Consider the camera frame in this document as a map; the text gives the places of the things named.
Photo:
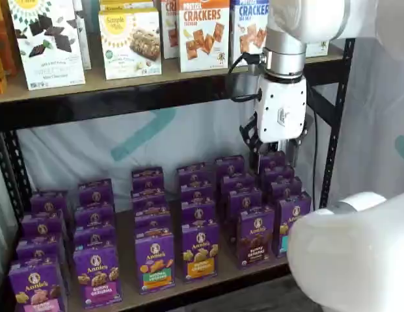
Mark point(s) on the wooden shelf board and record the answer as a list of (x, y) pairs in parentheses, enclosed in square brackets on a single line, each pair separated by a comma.
[(124, 227), (97, 83)]

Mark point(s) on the purple Annie's box teal patch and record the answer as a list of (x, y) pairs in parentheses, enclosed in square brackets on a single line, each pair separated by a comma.
[(286, 214)]

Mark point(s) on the yellow white Simple Mills box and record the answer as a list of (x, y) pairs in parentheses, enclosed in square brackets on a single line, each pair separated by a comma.
[(123, 5)]

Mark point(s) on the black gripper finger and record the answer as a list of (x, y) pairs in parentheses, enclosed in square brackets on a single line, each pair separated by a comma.
[(291, 152), (250, 136)]

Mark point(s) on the white Sweet Thins box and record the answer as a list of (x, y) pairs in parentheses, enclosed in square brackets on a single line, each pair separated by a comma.
[(48, 65)]

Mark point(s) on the purple Annie's box brown patch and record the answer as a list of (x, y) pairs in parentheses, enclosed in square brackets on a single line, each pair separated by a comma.
[(255, 237)]

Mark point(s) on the purple Annie's box yellow patch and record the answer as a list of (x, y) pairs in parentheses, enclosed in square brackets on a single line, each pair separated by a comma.
[(200, 253)]

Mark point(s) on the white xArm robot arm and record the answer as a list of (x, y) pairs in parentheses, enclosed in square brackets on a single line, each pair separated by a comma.
[(351, 253)]

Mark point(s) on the white backdrop cloth teal print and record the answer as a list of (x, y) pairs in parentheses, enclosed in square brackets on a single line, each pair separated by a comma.
[(91, 146)]

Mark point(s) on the dark orange snack box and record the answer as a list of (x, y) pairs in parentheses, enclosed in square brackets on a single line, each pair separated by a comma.
[(7, 39)]

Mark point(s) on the orange pretzel crackers cheddar box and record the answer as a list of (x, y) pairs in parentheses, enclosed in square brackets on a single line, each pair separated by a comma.
[(201, 55)]

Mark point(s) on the purple Annie's box pink patch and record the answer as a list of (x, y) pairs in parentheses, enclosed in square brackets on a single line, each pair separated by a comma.
[(35, 286)]

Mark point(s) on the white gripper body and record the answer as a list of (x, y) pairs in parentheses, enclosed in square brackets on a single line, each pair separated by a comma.
[(281, 107)]

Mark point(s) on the purple Annie's box magenta patch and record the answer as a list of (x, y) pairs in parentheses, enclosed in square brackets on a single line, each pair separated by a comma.
[(97, 276)]

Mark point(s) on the black metal shelf rack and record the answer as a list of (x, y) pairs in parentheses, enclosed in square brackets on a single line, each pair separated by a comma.
[(123, 104)]

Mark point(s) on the blue crackers sea salt box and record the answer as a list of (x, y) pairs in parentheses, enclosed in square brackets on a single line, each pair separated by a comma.
[(245, 29)]

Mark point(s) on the Simple Mills almond bar box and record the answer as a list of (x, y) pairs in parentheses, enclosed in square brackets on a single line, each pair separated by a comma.
[(130, 61)]

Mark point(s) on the white orange crackers box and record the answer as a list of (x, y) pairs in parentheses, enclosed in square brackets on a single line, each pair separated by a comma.
[(169, 39)]

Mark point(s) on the purple Annie's box green patch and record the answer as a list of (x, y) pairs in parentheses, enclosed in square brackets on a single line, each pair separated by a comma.
[(154, 263)]

